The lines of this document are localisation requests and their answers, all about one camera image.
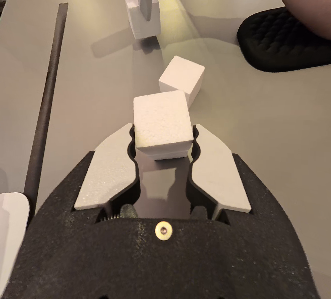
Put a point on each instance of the black wrist rest pad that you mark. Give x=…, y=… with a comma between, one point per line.
x=279, y=43

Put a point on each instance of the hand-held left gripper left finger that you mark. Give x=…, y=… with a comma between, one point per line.
x=108, y=174

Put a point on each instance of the wooden board document stand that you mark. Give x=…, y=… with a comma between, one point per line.
x=13, y=226

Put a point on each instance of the white foam cube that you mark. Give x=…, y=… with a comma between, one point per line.
x=134, y=19
x=163, y=120
x=181, y=79
x=168, y=154

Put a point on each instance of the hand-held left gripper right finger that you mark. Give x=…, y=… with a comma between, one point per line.
x=219, y=174

